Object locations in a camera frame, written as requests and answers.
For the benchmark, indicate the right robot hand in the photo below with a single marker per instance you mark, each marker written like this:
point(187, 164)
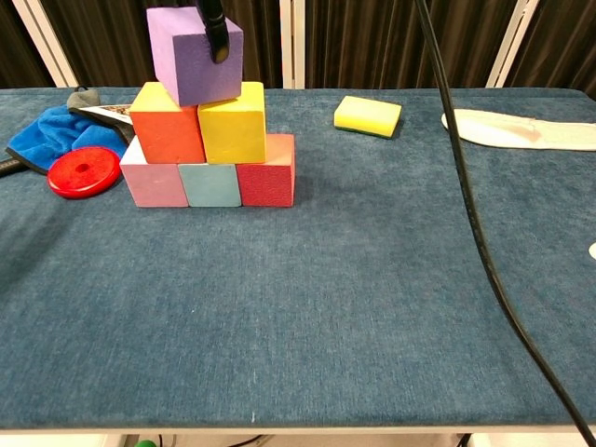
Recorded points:
point(216, 32)

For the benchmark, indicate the purple cube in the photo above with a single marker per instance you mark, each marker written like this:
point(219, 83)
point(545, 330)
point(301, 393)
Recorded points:
point(186, 70)

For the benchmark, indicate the yellow cube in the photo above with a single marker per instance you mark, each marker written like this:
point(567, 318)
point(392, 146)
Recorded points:
point(233, 135)

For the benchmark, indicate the orange cube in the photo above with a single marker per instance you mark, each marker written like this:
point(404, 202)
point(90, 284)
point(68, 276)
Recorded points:
point(167, 135)

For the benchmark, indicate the light blue cube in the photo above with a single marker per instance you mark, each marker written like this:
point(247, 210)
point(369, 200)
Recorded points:
point(209, 186)

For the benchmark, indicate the red cube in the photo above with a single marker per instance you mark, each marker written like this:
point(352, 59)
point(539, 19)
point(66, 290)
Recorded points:
point(267, 186)

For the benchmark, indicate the pink cube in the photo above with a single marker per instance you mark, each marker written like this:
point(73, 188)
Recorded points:
point(153, 186)

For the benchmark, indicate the black pleated curtain panel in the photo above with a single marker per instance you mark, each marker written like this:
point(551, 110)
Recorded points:
point(14, 46)
point(559, 42)
point(372, 42)
point(93, 42)

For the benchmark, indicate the printed photo snack packet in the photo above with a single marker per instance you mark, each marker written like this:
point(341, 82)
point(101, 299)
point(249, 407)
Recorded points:
point(107, 112)

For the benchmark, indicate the grey fabric pouch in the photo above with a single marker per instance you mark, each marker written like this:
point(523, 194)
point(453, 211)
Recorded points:
point(84, 98)

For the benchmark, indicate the yellow green sponge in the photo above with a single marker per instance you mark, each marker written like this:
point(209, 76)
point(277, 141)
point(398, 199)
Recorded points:
point(368, 116)

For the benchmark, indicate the red plastic disc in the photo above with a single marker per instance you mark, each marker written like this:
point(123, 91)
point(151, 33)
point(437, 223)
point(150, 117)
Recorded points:
point(84, 177)

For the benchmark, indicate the blue fleece cloth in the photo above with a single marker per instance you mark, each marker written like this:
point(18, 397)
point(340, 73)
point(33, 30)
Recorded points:
point(46, 135)

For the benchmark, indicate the blue fabric table mat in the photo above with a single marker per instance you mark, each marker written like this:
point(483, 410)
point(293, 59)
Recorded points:
point(279, 302)

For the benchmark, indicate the white slipper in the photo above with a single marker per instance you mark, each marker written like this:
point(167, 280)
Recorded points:
point(512, 132)

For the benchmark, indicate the bright green round object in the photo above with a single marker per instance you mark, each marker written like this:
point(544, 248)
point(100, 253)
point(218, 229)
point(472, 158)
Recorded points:
point(146, 443)

